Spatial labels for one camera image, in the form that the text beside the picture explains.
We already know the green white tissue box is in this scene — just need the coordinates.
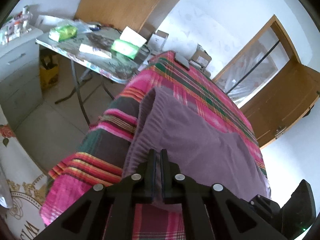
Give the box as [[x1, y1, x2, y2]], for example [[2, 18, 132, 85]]
[[111, 39, 140, 60]]

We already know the folding side table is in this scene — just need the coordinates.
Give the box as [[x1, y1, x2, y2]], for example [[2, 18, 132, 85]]
[[36, 27, 150, 124]]

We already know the purple fleece garment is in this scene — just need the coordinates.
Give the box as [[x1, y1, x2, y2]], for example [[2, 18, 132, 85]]
[[123, 87, 271, 201]]

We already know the brown cardboard box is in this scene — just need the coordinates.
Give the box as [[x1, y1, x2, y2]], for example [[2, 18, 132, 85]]
[[191, 44, 212, 68]]

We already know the wooden door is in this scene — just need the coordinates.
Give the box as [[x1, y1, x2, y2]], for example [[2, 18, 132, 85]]
[[240, 60, 320, 149]]

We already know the white small box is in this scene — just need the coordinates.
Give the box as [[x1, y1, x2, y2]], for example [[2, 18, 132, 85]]
[[148, 30, 169, 52]]

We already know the floral white bedding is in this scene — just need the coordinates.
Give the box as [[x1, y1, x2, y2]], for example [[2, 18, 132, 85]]
[[1, 112, 47, 239]]

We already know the green tissue pack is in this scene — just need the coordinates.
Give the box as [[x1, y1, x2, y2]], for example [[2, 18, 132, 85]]
[[49, 24, 77, 42]]

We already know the white drawer cabinet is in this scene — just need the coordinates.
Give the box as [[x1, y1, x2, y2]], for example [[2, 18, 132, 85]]
[[0, 26, 43, 130]]

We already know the wooden wardrobe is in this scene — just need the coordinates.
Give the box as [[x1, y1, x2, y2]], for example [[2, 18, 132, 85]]
[[74, 0, 160, 32]]

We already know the pink plaid bed cover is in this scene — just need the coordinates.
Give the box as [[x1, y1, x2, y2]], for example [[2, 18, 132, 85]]
[[40, 51, 271, 225]]

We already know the white tube package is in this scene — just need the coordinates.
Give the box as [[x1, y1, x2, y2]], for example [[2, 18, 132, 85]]
[[79, 43, 112, 59]]

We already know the black smartphone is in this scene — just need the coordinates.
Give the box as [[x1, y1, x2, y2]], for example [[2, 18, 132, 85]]
[[174, 53, 190, 70]]

